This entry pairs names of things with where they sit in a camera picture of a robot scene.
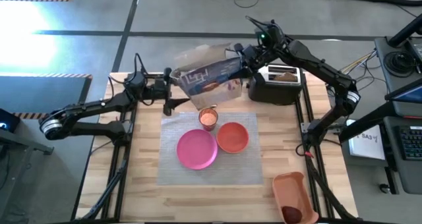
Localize coiled black cable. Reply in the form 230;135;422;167
384;51;411;74

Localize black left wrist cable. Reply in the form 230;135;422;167
133;52;149;78

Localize blue cereal box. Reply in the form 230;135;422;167
173;42;245;111

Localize dark floor mat striped edge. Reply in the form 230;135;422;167
0;72;93;120

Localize grey side desk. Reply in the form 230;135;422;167
374;36;422;195

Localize red apple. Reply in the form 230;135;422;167
282;206;303;224

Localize black computer keyboard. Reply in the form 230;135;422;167
397;125;422;161

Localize white labelled box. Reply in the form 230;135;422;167
348;119;386;161

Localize terracotta tray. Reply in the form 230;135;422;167
272;171;320;224

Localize red plastic bowl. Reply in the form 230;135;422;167
216;122;251;154

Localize orange plastic tumbler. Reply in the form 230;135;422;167
198;107;219;132

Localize loose cable bundle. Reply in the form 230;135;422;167
324;51;378;99

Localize dark laptop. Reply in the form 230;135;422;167
384;78;422;118

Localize grey woven placemat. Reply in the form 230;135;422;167
156;111;264;186

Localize brown toast slice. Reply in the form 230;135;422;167
273;71;298;83

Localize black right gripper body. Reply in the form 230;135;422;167
233;43;268;70

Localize pink plastic plate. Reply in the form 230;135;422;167
176;128;218;171

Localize black toaster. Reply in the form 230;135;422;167
247;63;304;105

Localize black metal table frame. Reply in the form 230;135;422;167
71;71;359;224

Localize grey desk with black legs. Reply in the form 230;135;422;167
0;108;55;224

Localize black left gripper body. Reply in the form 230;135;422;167
144;78;173;101

